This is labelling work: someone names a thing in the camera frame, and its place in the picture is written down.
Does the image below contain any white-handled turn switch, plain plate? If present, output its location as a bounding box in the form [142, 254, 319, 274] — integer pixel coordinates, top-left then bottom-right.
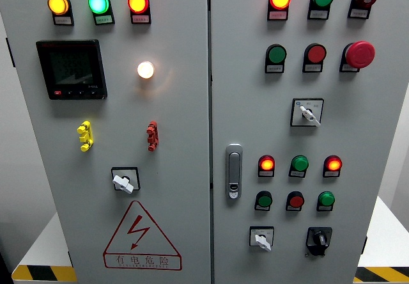
[111, 166, 141, 195]

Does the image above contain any black-handled turn switch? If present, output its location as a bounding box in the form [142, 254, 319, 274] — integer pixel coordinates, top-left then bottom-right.
[305, 226, 334, 258]

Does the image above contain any black display meter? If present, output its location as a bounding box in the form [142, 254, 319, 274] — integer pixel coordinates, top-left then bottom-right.
[35, 39, 108, 100]

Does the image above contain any white-handled switch with blue mark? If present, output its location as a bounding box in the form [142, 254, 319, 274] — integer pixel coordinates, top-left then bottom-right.
[289, 97, 325, 128]

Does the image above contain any large red push button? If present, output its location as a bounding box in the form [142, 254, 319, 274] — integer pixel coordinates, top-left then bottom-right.
[305, 43, 327, 64]

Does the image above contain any large lit green lamp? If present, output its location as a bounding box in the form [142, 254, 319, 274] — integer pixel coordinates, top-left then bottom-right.
[88, 0, 111, 15]

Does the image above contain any white round lamp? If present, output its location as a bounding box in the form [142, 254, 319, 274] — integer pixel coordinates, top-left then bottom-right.
[137, 61, 156, 80]

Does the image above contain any small red push button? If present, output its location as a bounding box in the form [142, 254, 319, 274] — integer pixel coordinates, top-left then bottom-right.
[286, 191, 305, 209]

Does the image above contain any large red stop button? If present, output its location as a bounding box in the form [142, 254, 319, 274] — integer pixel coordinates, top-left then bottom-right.
[344, 40, 376, 70]

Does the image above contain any small green lamp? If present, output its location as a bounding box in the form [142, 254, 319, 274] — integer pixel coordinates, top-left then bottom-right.
[318, 191, 336, 207]
[291, 155, 310, 172]

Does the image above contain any small yellow handle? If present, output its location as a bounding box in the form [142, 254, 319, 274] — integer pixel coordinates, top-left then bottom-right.
[77, 120, 95, 152]

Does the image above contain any small red handle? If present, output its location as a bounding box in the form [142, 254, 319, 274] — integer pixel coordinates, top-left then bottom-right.
[146, 120, 159, 152]

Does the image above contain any red warning triangle sticker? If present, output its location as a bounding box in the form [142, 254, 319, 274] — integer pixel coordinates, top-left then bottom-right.
[102, 200, 183, 271]

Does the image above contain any small white-handled turn switch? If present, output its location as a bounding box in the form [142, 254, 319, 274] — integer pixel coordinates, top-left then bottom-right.
[249, 226, 275, 253]

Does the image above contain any silver door lock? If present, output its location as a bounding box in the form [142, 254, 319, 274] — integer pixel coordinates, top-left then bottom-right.
[225, 143, 243, 201]

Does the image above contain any large green push button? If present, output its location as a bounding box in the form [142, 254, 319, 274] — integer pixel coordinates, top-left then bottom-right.
[265, 43, 288, 65]

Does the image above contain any pale grey door with lock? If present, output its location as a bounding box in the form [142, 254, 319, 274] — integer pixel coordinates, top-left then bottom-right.
[209, 0, 409, 284]

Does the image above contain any small green push button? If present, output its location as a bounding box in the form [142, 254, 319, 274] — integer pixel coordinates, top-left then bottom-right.
[255, 190, 274, 208]

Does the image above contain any large yellow round lamp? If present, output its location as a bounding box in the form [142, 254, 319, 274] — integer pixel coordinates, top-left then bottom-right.
[47, 0, 70, 17]

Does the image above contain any small lit red lamp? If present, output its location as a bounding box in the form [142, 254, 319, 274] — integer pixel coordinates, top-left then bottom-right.
[323, 155, 343, 172]
[258, 155, 276, 172]

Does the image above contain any black and yellow striped tape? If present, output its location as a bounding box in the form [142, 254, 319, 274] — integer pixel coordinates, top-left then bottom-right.
[12, 265, 78, 283]
[353, 266, 409, 284]

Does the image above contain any pale grey cabinet door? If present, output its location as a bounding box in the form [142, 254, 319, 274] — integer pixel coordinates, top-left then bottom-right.
[0, 0, 212, 284]

